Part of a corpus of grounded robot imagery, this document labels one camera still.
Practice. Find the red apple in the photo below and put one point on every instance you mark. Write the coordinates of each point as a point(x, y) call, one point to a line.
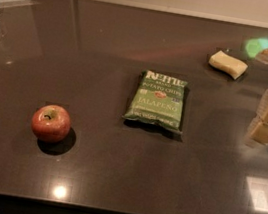
point(51, 123)

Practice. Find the yellow sponge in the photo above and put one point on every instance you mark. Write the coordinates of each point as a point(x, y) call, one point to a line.
point(228, 64)

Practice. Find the green jalapeno chips bag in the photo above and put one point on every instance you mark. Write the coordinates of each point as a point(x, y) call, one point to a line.
point(158, 101)

